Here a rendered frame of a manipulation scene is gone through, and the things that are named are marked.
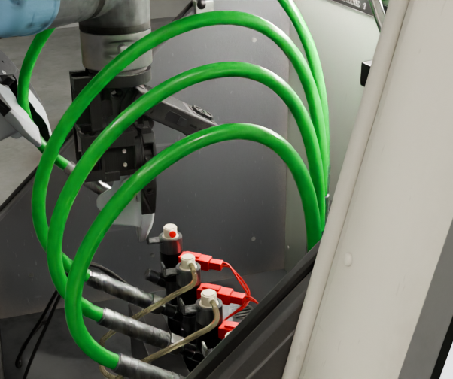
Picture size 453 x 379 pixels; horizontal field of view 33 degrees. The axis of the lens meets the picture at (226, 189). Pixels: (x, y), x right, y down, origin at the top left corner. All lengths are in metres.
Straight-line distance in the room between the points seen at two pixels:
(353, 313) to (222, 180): 0.78
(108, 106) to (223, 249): 0.55
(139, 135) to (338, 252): 0.36
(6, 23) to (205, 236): 0.69
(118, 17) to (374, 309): 0.43
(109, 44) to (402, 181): 0.41
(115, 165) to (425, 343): 0.48
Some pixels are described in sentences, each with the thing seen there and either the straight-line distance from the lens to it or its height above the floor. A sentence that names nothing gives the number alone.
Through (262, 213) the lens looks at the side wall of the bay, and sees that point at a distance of 1.33.
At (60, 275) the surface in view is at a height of 1.16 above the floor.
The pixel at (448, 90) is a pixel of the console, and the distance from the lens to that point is 0.46.
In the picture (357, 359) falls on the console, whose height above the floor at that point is 1.22.
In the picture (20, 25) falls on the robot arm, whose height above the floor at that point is 1.38.
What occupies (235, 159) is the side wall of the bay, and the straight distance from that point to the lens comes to 1.27.
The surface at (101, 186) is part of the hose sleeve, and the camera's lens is 1.00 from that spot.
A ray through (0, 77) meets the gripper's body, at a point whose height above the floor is 1.27.
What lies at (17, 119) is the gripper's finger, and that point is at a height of 1.22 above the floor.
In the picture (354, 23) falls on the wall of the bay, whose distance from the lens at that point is 1.04.
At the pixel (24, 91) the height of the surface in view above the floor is 1.25.
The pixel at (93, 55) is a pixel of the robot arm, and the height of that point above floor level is 1.33.
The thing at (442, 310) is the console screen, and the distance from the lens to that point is 0.44.
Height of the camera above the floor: 1.52
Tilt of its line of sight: 24 degrees down
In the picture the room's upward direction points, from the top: 1 degrees counter-clockwise
